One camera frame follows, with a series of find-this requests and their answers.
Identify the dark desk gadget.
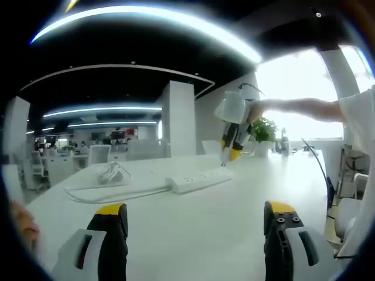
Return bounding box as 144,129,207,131
274,126,291,153

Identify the white chair back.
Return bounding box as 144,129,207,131
202,139,224,156

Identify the black hanging cable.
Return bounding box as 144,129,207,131
301,136,335,209

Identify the white power strip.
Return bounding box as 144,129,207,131
165,167,234,194

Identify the white desk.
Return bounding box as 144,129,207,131
25,148,329,281

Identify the white office chair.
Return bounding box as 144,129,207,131
333,172,370,244
30,150,50,186
87,144,113,168

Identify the white cable bundle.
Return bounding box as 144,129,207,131
96,162,132,186

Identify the person's right hand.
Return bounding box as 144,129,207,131
248,99,269,125

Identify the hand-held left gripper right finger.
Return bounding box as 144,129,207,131
263,200,326,281

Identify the person's left hand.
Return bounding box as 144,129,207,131
11,201,41,253

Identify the curved ceiling light strip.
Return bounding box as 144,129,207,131
30,5,262,64

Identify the green potted plant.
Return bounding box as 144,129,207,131
251,116,278,158

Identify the white power strip cable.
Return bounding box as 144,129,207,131
63,185,173,204

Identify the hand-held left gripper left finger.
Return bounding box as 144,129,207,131
54,202,129,281

